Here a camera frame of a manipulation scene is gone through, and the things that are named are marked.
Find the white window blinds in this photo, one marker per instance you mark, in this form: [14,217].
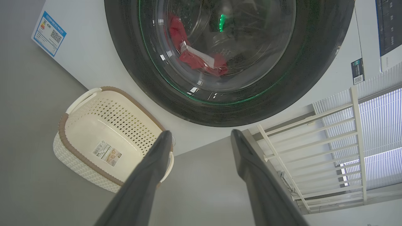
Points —
[381,131]

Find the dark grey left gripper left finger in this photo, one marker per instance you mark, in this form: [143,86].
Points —
[141,188]

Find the white front-load washing machine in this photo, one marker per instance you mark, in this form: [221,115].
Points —
[91,53]

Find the red garment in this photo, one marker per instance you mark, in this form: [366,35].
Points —
[194,61]

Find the white metal railing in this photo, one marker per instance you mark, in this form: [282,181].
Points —
[355,125]

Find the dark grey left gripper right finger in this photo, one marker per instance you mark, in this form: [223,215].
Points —
[263,194]

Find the dark grey control panel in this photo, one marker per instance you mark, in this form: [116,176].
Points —
[389,25]

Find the cream perforated laundry basket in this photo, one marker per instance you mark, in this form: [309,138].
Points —
[94,131]

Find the blue energy label sticker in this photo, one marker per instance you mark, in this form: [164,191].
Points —
[49,34]

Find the black QR code sticker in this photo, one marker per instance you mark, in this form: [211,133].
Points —
[357,71]

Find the white printed product label sticker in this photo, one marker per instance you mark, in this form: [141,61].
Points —
[106,153]

